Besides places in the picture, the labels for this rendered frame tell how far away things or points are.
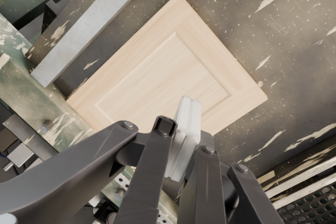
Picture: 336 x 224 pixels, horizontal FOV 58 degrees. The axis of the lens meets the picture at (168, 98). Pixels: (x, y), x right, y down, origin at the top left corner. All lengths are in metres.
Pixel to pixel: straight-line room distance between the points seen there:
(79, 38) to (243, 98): 0.40
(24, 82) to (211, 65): 0.47
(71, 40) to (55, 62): 0.08
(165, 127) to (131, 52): 0.57
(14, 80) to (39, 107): 0.09
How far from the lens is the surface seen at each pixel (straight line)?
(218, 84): 0.71
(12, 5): 1.03
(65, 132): 0.86
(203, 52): 0.69
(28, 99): 0.87
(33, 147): 0.99
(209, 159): 0.16
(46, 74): 0.82
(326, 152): 0.79
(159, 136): 0.16
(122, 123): 0.15
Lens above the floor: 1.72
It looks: 63 degrees down
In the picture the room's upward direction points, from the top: 68 degrees clockwise
